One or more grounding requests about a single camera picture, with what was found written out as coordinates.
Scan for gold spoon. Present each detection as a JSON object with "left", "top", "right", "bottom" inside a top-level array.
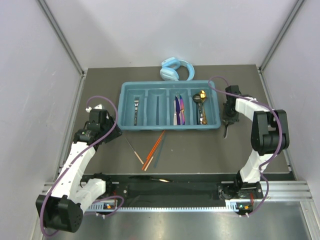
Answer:
[{"left": 199, "top": 90, "right": 208, "bottom": 125}]

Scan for iridescent knife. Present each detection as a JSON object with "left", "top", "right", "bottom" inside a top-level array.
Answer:
[{"left": 179, "top": 95, "right": 185, "bottom": 119}]

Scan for silver grey knife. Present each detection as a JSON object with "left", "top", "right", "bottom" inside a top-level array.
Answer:
[{"left": 129, "top": 175, "right": 174, "bottom": 183}]

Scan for dark blue utensil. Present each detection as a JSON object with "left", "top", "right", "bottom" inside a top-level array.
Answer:
[{"left": 174, "top": 94, "right": 186, "bottom": 126}]

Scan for blue plastic cutlery tray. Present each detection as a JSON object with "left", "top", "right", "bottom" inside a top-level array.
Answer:
[{"left": 118, "top": 80, "right": 221, "bottom": 131}]

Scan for light blue headphones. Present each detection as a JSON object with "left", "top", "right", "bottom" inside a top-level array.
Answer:
[{"left": 159, "top": 57, "right": 195, "bottom": 81}]

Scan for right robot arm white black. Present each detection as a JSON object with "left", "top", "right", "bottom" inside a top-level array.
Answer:
[{"left": 222, "top": 85, "right": 290, "bottom": 198}]

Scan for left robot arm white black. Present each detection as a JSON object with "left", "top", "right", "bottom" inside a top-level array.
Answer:
[{"left": 35, "top": 104, "right": 122, "bottom": 237}]

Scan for patterned fork in tray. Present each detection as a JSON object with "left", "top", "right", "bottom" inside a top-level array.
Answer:
[{"left": 133, "top": 97, "right": 140, "bottom": 126}]

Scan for orange chopstick long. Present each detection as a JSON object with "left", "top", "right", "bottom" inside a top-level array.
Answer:
[{"left": 146, "top": 130, "right": 166, "bottom": 160}]

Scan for orange chopstick lower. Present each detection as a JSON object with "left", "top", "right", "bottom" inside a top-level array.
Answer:
[{"left": 142, "top": 148, "right": 158, "bottom": 171}]

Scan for pink knife in tray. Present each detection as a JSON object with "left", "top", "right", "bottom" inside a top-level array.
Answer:
[{"left": 173, "top": 100, "right": 178, "bottom": 126}]

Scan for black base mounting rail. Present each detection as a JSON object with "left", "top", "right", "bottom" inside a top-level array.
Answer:
[{"left": 80, "top": 173, "right": 263, "bottom": 208}]

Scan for slotted cable duct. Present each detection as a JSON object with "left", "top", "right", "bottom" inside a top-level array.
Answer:
[{"left": 92, "top": 201, "right": 253, "bottom": 213}]

